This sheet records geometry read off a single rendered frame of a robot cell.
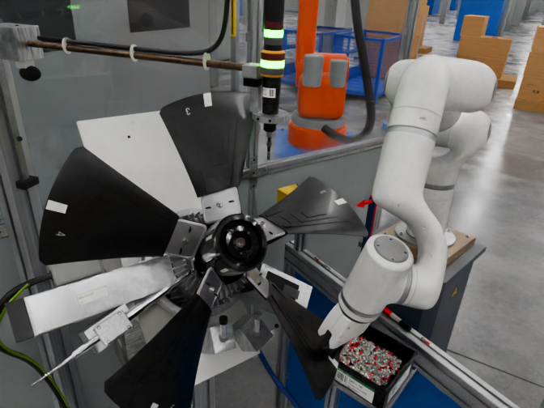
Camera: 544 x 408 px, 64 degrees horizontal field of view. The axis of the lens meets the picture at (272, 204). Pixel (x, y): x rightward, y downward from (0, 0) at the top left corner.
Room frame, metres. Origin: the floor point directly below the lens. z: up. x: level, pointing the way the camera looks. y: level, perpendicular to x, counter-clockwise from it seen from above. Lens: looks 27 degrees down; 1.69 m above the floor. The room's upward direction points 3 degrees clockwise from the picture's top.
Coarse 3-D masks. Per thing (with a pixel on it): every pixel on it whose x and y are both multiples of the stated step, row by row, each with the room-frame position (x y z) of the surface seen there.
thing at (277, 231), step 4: (260, 220) 0.88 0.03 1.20; (264, 220) 0.88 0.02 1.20; (268, 224) 0.86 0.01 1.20; (272, 224) 0.86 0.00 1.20; (264, 228) 0.84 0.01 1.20; (268, 228) 0.84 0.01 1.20; (272, 228) 0.84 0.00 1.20; (276, 228) 0.84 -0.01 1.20; (280, 228) 0.84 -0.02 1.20; (268, 232) 0.82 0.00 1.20; (272, 232) 0.82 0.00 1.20; (276, 232) 0.82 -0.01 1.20; (280, 232) 0.83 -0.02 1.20; (284, 232) 0.83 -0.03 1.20; (268, 236) 0.81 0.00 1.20; (272, 236) 0.80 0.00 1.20; (276, 236) 0.81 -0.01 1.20; (268, 240) 0.79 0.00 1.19
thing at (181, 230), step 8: (176, 224) 0.74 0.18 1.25; (184, 224) 0.75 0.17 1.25; (192, 224) 0.75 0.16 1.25; (200, 224) 0.75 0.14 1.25; (176, 232) 0.74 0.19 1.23; (184, 232) 0.75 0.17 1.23; (192, 232) 0.75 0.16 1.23; (200, 232) 0.76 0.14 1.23; (176, 240) 0.74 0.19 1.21; (192, 240) 0.75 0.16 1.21; (200, 240) 0.76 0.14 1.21; (168, 248) 0.74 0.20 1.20; (176, 248) 0.75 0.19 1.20; (184, 248) 0.75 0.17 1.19; (192, 248) 0.75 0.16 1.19; (176, 256) 0.75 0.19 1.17; (184, 256) 0.75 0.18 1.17; (192, 256) 0.76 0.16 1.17
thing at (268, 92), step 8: (264, 80) 0.82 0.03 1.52; (272, 80) 0.82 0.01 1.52; (280, 80) 0.83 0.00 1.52; (264, 88) 0.82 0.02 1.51; (272, 88) 0.82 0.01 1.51; (280, 88) 0.83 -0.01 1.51; (264, 96) 0.82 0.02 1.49; (272, 96) 0.82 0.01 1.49; (264, 104) 0.82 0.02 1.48; (272, 104) 0.82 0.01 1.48; (264, 112) 0.82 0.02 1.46; (272, 112) 0.82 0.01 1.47; (264, 128) 0.83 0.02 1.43; (272, 128) 0.82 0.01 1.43
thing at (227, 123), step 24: (192, 96) 0.98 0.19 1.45; (216, 96) 0.98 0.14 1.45; (240, 96) 0.98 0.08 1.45; (168, 120) 0.96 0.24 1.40; (192, 120) 0.95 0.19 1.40; (216, 120) 0.94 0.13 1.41; (240, 120) 0.94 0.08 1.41; (192, 144) 0.92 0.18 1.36; (216, 144) 0.91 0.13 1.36; (240, 144) 0.90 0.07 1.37; (192, 168) 0.89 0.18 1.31; (216, 168) 0.88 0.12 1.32; (240, 168) 0.87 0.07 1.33
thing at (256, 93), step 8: (248, 64) 0.85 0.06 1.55; (248, 72) 0.83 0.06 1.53; (256, 72) 0.83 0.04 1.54; (248, 80) 0.83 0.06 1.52; (256, 80) 0.82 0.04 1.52; (256, 88) 0.83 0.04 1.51; (256, 96) 0.83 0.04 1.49; (256, 104) 0.83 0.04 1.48; (256, 112) 0.83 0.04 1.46; (280, 112) 0.84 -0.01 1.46; (256, 120) 0.81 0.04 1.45; (264, 120) 0.80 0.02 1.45; (272, 120) 0.80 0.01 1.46; (280, 120) 0.81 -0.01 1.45
